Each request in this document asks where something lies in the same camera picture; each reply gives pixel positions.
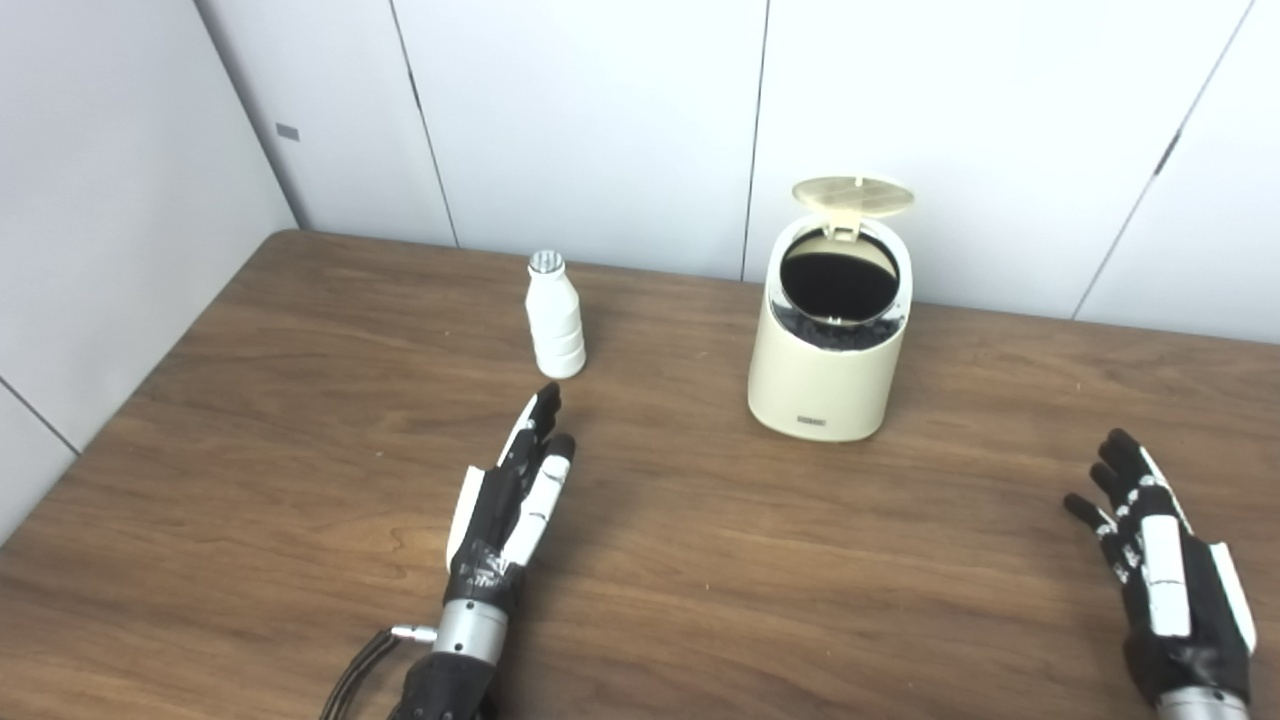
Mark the white and black right hand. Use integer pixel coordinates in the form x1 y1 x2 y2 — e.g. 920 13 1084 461
1063 428 1259 706

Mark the white and black left hand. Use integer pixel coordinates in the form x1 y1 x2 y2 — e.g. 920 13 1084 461
445 382 578 611

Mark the small white plastic bottle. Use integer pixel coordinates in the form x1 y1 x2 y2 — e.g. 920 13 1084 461
526 250 588 380

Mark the cream-colored desktop bin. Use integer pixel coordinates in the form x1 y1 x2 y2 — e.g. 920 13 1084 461
747 176 916 443

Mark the round cream bin lid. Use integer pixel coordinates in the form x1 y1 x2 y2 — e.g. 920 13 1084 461
792 176 916 241

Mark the black bin liner bag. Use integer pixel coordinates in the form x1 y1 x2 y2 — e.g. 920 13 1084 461
768 228 906 353

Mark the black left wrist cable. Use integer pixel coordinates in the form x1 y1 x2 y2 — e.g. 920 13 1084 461
320 625 441 720

